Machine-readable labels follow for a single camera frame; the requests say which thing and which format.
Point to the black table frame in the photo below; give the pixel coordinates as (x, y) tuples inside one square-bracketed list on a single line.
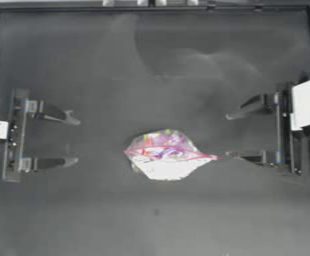
[(51, 6)]

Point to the clear bag with pink zip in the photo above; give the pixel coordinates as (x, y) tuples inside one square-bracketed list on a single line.
[(166, 170)]

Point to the silver frame bracket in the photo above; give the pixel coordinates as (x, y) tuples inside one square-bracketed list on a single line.
[(109, 2), (142, 2), (193, 2)]

